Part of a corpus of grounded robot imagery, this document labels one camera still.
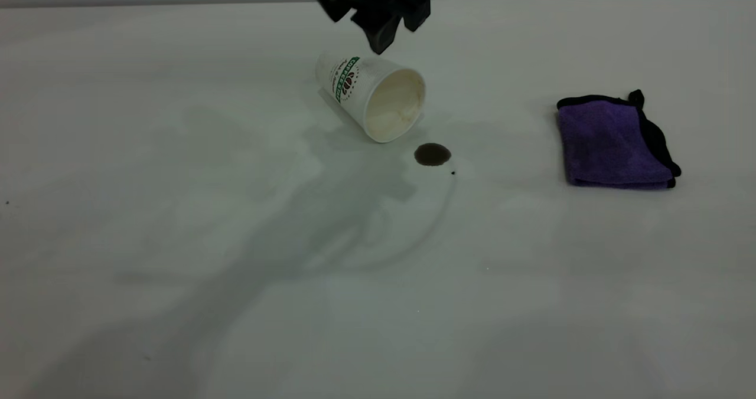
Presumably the white paper coffee cup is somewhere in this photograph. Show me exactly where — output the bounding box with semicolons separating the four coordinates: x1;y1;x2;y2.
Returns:
315;50;426;144

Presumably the purple cloth with black trim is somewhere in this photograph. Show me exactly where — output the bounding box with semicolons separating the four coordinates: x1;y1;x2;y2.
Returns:
556;90;682;190

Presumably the brown coffee spill puddle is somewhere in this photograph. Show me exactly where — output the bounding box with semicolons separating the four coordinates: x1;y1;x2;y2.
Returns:
414;143;452;167

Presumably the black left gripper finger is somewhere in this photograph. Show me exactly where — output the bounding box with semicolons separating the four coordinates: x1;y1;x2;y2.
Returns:
380;8;409;55
353;8;382;55

